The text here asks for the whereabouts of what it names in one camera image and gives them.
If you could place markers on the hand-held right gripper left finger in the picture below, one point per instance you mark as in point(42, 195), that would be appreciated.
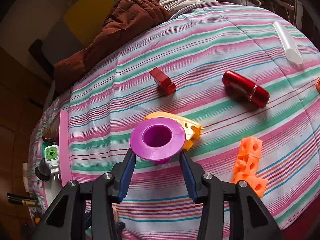
point(127, 170)

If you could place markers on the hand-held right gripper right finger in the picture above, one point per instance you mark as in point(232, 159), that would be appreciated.
point(187, 175)

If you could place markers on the purple plastic funnel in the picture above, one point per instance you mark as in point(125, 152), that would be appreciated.
point(172, 140)

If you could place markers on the yellow plastic toy piece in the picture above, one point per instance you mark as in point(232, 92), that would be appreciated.
point(191, 127)

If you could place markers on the orange linked cubes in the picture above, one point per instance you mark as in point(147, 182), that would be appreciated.
point(250, 160)

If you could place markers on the pink cardboard box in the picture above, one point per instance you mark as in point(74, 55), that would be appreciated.
point(63, 150)

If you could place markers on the green white plug-in device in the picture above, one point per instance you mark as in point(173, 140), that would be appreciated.
point(51, 157)

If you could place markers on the black cylindrical filter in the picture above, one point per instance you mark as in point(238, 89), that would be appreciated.
point(42, 171)

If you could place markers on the brown hair clip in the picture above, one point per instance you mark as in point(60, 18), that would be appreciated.
point(50, 134)

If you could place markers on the green plastic spool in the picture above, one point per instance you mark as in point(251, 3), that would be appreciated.
point(44, 148)

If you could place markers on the red plastic block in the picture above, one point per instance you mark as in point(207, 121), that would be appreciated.
point(162, 81)

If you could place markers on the glossy red capsule case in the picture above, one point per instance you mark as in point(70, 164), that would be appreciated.
point(245, 88)

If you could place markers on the orange fruit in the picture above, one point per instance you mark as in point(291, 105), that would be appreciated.
point(37, 220)

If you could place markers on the gold bottle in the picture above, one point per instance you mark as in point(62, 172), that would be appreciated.
point(27, 202)

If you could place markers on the wooden wardrobe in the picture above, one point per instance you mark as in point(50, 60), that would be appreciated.
point(15, 130)

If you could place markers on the red cloth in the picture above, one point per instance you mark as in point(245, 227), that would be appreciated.
point(302, 232)

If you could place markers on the black rolled mat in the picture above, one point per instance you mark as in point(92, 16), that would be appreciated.
point(40, 55)

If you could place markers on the brown quilt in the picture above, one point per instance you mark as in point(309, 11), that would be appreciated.
point(120, 22)

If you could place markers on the orange plastic piece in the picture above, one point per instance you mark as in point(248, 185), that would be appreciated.
point(318, 85)

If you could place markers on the translucent plastic tube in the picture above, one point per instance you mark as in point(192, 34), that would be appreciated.
point(287, 42)

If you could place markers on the grey yellow blue headboard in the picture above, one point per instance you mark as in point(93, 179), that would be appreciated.
point(87, 7)

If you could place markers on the white pillow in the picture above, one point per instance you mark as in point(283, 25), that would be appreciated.
point(177, 1)

